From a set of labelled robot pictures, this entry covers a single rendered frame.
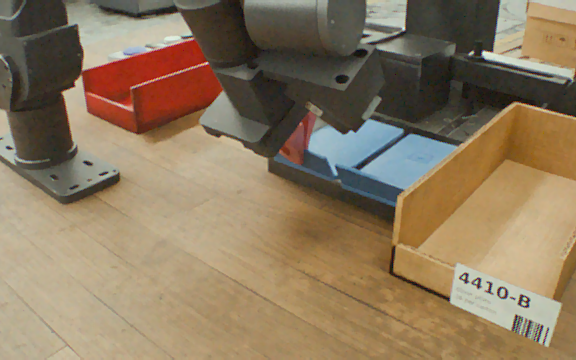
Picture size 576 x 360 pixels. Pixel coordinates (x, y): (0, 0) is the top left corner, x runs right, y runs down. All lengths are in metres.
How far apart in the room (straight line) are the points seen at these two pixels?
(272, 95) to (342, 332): 0.17
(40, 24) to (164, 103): 0.21
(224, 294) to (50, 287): 0.14
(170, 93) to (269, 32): 0.36
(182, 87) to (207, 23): 0.33
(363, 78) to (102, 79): 0.47
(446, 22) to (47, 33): 0.62
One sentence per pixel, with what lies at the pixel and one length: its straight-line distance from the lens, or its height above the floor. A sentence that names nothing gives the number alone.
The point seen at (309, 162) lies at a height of 0.94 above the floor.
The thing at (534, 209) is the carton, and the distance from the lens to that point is 0.53.
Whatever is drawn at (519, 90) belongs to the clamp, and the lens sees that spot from 0.69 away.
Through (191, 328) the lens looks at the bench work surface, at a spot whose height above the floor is 0.90.
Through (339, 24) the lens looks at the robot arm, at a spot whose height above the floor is 1.09.
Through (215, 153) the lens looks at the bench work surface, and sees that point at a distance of 0.60.
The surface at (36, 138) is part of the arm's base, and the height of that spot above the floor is 0.94.
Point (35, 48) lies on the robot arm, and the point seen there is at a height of 1.04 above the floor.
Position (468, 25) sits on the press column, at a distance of 0.91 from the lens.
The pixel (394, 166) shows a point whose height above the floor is 0.92.
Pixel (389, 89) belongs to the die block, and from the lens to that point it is 0.69.
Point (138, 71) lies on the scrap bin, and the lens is 0.79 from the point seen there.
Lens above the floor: 1.16
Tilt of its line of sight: 29 degrees down
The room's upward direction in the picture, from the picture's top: straight up
